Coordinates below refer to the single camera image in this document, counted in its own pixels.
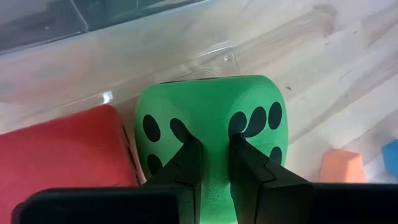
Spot green foam die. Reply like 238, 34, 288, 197
134, 74, 289, 224

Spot red foam die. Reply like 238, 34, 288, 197
0, 104, 147, 224

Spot blue bowl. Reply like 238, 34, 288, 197
381, 139, 398, 179

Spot clear plastic container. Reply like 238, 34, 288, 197
0, 0, 398, 187

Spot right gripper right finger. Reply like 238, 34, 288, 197
229, 133, 398, 224

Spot orange arrow-shaped block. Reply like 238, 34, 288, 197
318, 148, 368, 184

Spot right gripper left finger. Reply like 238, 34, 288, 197
11, 134, 203, 224

